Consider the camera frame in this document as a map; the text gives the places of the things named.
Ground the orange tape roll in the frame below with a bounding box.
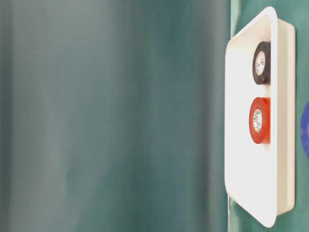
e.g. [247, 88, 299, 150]
[249, 97, 270, 144]

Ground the black tape roll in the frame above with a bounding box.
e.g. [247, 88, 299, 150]
[252, 41, 271, 85]

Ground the white plastic case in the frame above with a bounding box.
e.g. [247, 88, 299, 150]
[225, 7, 296, 228]

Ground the blue tape roll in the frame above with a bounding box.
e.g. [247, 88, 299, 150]
[300, 103, 309, 157]

